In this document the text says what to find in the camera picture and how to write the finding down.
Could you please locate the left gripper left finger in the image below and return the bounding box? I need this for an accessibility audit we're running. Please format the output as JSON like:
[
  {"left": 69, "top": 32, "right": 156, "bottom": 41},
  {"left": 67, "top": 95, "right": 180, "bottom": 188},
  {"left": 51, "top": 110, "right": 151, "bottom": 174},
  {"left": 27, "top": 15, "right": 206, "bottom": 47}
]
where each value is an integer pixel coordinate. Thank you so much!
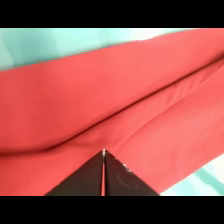
[{"left": 45, "top": 150, "right": 104, "bottom": 197}]

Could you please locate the red shirt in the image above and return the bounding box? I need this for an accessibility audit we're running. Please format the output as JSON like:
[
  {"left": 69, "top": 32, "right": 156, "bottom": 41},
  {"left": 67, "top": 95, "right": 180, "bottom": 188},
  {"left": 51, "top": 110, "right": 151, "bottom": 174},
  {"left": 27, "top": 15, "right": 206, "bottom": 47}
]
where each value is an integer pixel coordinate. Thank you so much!
[{"left": 0, "top": 27, "right": 224, "bottom": 197}]

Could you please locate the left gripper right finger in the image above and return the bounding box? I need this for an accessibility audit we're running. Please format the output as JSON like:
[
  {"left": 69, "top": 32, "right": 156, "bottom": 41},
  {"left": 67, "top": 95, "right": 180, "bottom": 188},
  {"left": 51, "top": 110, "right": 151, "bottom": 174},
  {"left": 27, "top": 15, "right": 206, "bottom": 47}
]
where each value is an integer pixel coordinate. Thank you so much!
[{"left": 103, "top": 149, "right": 161, "bottom": 197}]

